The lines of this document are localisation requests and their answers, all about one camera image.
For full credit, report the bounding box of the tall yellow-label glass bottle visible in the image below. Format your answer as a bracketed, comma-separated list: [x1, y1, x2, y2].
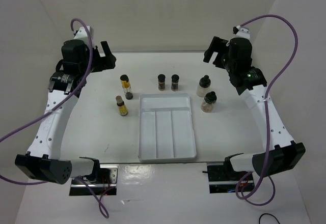
[120, 74, 133, 100]

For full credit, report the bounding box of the white-powder shaker bottle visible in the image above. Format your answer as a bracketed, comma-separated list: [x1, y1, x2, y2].
[196, 75, 211, 97]

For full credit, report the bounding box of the brown-powder shaker bottle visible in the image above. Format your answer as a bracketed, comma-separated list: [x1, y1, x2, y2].
[201, 91, 217, 113]

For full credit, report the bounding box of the black-cap spice jar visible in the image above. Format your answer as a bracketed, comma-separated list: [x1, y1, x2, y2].
[157, 74, 166, 91]
[171, 74, 179, 91]

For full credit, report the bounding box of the small yellow-label brown bottle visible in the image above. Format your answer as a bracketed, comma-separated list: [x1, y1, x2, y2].
[115, 95, 128, 116]

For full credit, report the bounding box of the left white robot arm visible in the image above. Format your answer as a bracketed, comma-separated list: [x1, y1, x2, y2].
[15, 26, 116, 184]

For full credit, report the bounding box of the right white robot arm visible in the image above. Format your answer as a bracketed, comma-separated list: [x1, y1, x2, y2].
[203, 27, 306, 180]

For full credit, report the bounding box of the white divided organizer tray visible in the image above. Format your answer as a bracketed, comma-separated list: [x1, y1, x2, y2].
[138, 93, 197, 163]

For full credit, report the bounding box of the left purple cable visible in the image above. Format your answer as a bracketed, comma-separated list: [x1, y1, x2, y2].
[0, 18, 110, 219]

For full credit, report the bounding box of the purple cable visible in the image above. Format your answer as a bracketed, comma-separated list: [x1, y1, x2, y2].
[234, 14, 298, 206]
[0, 18, 110, 219]

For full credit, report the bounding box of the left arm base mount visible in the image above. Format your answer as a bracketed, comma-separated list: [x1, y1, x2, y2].
[69, 164, 119, 197]

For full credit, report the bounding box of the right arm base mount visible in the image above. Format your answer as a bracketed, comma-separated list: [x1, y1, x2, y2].
[202, 162, 247, 194]

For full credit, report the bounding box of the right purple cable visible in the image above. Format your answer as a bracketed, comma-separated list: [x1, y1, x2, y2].
[234, 14, 298, 206]

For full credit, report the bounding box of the black cable loop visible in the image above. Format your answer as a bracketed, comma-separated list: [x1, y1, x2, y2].
[259, 213, 280, 224]

